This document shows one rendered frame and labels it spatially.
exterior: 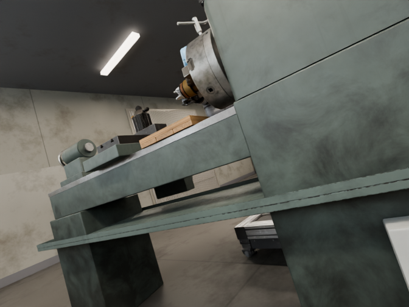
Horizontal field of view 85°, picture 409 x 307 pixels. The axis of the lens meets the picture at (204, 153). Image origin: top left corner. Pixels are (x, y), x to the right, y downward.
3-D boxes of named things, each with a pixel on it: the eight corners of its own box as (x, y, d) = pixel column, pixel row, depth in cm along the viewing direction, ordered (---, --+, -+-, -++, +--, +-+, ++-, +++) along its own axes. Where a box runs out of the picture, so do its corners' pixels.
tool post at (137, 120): (153, 128, 135) (149, 113, 136) (144, 128, 129) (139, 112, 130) (145, 133, 139) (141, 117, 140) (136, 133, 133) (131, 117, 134)
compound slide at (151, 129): (168, 131, 132) (165, 123, 132) (156, 131, 123) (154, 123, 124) (145, 142, 143) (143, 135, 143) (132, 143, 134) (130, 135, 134)
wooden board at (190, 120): (231, 125, 116) (229, 118, 116) (192, 124, 86) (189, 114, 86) (187, 144, 132) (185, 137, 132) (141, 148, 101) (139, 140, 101)
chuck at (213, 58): (255, 95, 109) (230, 32, 106) (234, 100, 82) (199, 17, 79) (249, 98, 111) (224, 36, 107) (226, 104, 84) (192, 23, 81)
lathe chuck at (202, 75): (249, 98, 111) (224, 36, 107) (226, 104, 84) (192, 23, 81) (233, 105, 115) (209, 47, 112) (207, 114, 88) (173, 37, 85)
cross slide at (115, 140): (176, 140, 142) (174, 133, 142) (119, 144, 106) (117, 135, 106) (156, 148, 152) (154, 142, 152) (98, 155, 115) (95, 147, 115)
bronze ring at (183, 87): (200, 74, 107) (185, 83, 112) (190, 71, 99) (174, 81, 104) (207, 92, 107) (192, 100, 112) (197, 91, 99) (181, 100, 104)
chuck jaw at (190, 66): (208, 66, 96) (192, 57, 86) (211, 77, 96) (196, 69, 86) (188, 78, 102) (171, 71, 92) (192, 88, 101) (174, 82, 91)
